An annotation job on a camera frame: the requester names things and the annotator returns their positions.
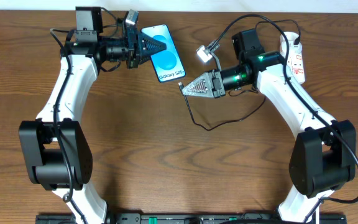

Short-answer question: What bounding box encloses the blue Samsung smartphone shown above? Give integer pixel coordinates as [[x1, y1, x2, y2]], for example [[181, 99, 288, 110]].
[[141, 24, 186, 83]]

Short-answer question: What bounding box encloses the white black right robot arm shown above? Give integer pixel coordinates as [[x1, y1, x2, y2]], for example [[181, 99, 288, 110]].
[[180, 29, 358, 223]]

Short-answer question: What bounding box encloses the white power strip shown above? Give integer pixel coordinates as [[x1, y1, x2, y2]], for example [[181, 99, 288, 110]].
[[287, 53, 305, 84]]

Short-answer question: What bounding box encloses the black USB charging cable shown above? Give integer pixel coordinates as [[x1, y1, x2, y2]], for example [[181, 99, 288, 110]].
[[178, 19, 301, 132]]

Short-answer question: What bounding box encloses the white USB charger adapter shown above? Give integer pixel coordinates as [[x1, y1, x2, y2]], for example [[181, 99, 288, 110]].
[[280, 32, 302, 57]]

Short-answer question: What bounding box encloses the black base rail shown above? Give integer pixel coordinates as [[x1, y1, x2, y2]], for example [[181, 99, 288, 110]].
[[35, 213, 347, 224]]

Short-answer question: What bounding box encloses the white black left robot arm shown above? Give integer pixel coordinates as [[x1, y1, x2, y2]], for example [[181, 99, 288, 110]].
[[18, 7, 166, 223]]

